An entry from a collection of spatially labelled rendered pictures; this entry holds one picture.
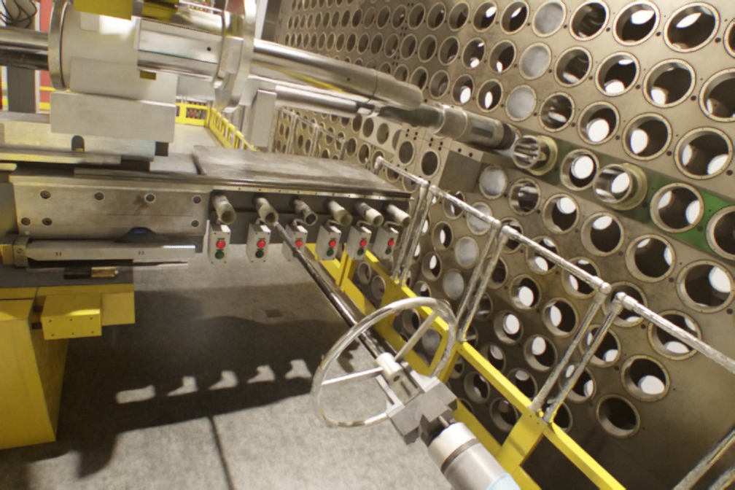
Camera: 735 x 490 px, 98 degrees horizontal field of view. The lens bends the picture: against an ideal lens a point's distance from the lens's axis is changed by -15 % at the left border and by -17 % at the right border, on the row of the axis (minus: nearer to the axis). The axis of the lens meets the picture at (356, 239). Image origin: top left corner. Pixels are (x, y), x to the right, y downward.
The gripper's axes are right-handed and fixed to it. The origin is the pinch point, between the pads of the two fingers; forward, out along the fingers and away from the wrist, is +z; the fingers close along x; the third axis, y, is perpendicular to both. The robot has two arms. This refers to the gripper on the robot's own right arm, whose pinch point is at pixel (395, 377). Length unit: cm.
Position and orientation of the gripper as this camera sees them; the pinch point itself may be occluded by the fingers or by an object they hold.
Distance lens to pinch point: 86.9
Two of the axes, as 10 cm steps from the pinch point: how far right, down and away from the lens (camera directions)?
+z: -4.8, -4.5, 7.5
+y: 2.4, 7.6, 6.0
